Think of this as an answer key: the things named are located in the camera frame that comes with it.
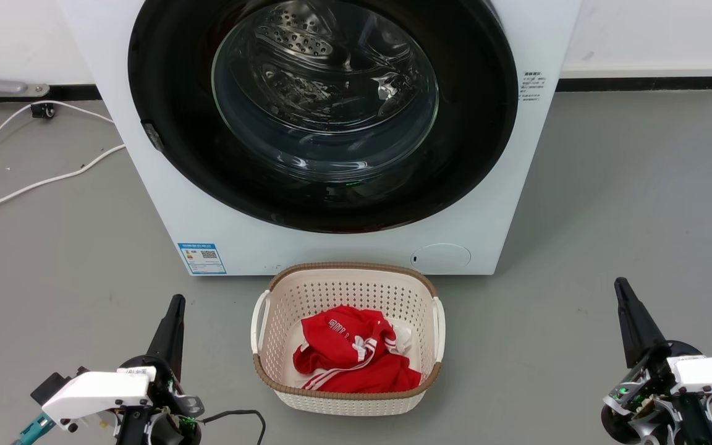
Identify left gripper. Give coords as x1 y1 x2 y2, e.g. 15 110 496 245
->
115 295 205 445

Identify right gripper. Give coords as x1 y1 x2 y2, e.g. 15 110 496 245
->
600 278 712 445

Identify black round washer door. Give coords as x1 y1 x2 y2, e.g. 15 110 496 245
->
127 0 519 234

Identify white front-load washing machine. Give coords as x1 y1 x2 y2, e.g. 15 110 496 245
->
59 0 582 277

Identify blue energy label sticker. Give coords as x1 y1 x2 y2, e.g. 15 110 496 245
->
178 242 227 275

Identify red white-striped garment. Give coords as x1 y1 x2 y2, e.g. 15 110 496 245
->
292 305 422 394

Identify cream perforated laundry basket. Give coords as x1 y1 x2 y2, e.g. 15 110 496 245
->
251 262 447 417

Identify round white filter cover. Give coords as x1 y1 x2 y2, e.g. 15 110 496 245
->
410 243 472 273

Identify white garment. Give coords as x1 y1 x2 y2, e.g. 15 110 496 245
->
387 318 416 357

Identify printed text sticker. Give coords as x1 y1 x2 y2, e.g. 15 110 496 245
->
520 71 546 103

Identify steel perforated washer drum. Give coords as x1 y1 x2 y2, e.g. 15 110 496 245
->
251 0 437 134

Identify teal cable connector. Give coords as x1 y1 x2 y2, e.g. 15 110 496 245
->
13 413 56 445

